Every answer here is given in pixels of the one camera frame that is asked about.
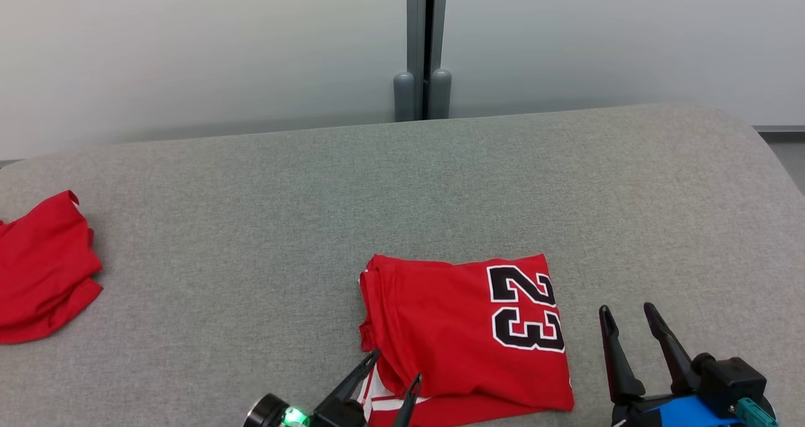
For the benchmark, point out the grey double partition post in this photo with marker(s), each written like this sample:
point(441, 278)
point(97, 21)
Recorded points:
point(415, 37)

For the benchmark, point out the red shorts with white hem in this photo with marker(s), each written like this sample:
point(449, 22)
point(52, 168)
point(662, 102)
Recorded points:
point(44, 270)

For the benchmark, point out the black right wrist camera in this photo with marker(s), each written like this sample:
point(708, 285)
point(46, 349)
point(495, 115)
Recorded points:
point(729, 380)

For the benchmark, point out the red white number 23 shirt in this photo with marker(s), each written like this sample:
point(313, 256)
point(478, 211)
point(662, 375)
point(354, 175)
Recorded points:
point(440, 326)

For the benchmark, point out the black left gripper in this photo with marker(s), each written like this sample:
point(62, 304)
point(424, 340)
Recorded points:
point(336, 415)

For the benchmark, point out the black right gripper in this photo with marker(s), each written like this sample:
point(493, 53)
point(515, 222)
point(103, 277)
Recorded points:
point(629, 411)

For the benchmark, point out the blue right camera bracket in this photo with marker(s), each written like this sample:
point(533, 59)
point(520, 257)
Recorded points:
point(692, 414)

